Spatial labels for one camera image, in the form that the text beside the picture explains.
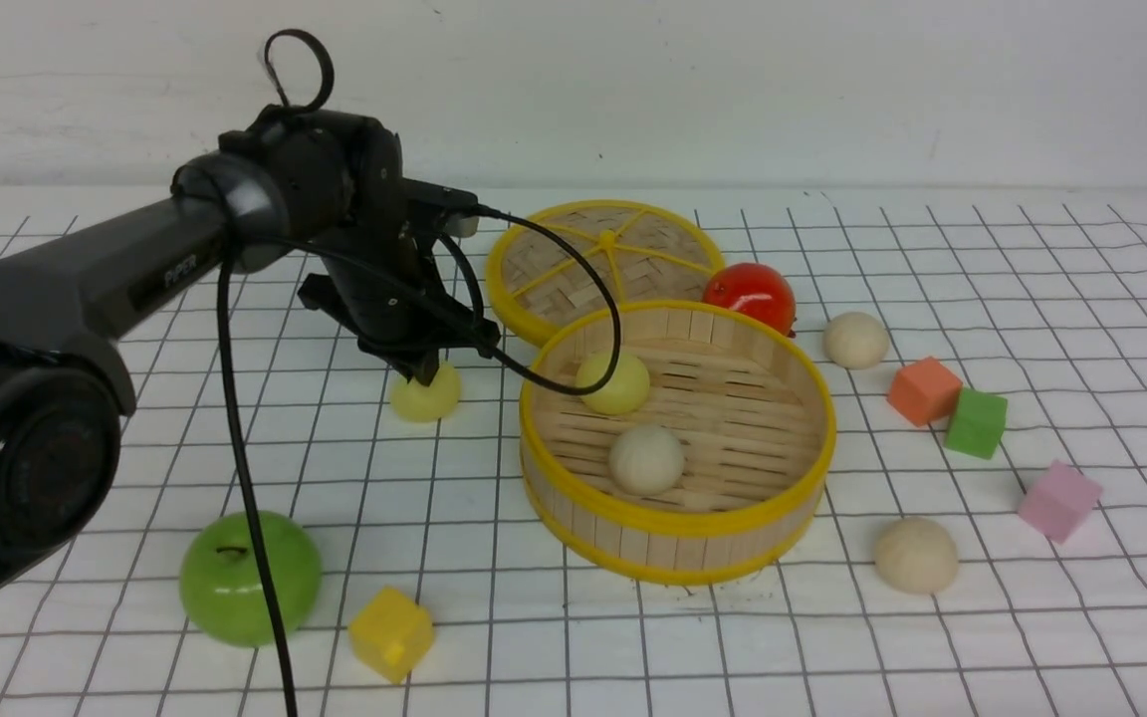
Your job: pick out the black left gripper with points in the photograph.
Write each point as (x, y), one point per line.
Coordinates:
(391, 297)

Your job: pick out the yellow bun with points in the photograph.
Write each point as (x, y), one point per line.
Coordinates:
(419, 403)
(627, 389)

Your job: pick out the cream bun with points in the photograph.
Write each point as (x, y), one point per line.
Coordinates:
(856, 340)
(646, 460)
(917, 556)

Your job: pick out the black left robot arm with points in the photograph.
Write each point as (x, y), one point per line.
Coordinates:
(329, 179)

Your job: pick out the woven bamboo steamer lid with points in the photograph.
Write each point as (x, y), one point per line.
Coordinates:
(641, 253)

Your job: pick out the bamboo steamer tray yellow rim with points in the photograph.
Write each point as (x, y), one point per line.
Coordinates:
(758, 428)

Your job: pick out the yellow cube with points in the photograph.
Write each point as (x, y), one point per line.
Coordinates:
(391, 634)

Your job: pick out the green apple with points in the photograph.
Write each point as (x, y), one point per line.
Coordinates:
(219, 582)

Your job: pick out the red tomato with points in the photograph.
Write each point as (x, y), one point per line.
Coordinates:
(755, 290)

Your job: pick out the orange cube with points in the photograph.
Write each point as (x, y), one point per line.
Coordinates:
(924, 391)

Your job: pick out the green cube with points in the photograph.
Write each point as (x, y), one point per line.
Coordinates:
(977, 424)

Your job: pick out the pink cube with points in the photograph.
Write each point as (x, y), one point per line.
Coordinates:
(1059, 501)

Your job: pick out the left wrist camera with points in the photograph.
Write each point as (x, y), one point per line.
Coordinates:
(440, 209)

